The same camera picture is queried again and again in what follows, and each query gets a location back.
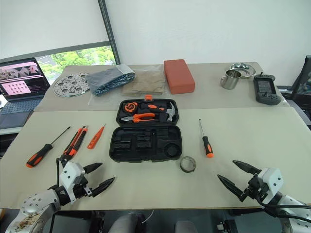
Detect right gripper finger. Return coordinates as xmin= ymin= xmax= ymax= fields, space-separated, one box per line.
xmin=232 ymin=160 xmax=261 ymax=175
xmin=217 ymin=174 xmax=244 ymax=199

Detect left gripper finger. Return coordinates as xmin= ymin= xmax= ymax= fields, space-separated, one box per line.
xmin=83 ymin=162 xmax=103 ymax=173
xmin=91 ymin=177 xmax=116 ymax=197

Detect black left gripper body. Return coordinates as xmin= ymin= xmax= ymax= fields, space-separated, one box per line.
xmin=72 ymin=173 xmax=94 ymax=199

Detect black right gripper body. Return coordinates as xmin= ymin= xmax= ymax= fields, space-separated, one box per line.
xmin=239 ymin=173 xmax=268 ymax=202

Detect orange voltage tester pen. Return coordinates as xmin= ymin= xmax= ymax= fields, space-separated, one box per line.
xmin=87 ymin=123 xmax=107 ymax=150

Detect orange black utility knife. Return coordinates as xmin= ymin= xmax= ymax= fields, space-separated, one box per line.
xmin=62 ymin=125 xmax=87 ymax=157

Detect short silver-shaft screwdriver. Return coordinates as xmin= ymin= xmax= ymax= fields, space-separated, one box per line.
xmin=198 ymin=118 xmax=214 ymax=159

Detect black tool case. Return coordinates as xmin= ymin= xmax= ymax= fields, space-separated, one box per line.
xmin=108 ymin=95 xmax=183 ymax=163

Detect dark electrical tape roll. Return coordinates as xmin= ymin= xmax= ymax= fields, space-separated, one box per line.
xmin=180 ymin=156 xmax=197 ymax=173

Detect long dark-shaft screwdriver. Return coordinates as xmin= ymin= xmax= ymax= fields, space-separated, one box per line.
xmin=26 ymin=126 xmax=71 ymax=168

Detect dark grey rounded shape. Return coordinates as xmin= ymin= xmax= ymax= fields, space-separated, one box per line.
xmin=108 ymin=213 xmax=146 ymax=233

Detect orange black tape measure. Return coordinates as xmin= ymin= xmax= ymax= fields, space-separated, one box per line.
xmin=123 ymin=102 xmax=139 ymax=114

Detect black handheld controller device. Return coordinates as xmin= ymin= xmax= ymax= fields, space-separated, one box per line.
xmin=253 ymin=72 xmax=282 ymax=105

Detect perforated round metal plate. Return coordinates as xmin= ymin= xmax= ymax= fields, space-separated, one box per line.
xmin=53 ymin=72 xmax=91 ymax=98

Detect dark blue folded plastic bag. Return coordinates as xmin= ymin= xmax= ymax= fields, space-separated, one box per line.
xmin=85 ymin=63 xmax=136 ymax=98

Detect stainless steel mug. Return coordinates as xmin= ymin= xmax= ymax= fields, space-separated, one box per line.
xmin=220 ymin=69 xmax=242 ymax=90

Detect black orange claw hammer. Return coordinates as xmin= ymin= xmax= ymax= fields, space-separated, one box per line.
xmin=140 ymin=101 xmax=180 ymax=122

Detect stainless steel bowl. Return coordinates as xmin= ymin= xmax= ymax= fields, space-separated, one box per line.
xmin=229 ymin=62 xmax=257 ymax=79

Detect brown paper bags in plastic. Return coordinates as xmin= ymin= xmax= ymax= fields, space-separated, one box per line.
xmin=88 ymin=64 xmax=168 ymax=105

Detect black office chair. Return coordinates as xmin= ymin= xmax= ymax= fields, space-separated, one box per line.
xmin=290 ymin=55 xmax=311 ymax=109

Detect red rectangular block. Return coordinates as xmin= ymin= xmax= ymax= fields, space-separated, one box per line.
xmin=163 ymin=59 xmax=196 ymax=95

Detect open laptop with pink screen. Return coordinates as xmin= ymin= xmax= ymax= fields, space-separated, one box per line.
xmin=0 ymin=57 xmax=51 ymax=115

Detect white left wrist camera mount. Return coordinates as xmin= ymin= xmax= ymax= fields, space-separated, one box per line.
xmin=59 ymin=162 xmax=86 ymax=202

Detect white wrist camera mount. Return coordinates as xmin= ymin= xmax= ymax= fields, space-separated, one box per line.
xmin=59 ymin=162 xmax=86 ymax=202
xmin=257 ymin=167 xmax=284 ymax=204

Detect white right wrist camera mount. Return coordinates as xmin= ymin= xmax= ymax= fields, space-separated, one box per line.
xmin=257 ymin=167 xmax=284 ymax=204

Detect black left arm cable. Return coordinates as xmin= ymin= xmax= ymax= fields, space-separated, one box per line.
xmin=55 ymin=157 xmax=68 ymax=188

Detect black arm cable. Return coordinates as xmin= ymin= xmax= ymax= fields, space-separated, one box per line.
xmin=55 ymin=157 xmax=68 ymax=188
xmin=259 ymin=203 xmax=311 ymax=223

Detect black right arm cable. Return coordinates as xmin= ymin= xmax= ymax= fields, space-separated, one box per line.
xmin=259 ymin=203 xmax=311 ymax=223

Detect orange handled pliers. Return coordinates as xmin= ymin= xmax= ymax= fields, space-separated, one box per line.
xmin=121 ymin=113 xmax=156 ymax=124

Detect black window frame post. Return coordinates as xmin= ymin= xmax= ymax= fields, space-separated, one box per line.
xmin=97 ymin=0 xmax=121 ymax=65

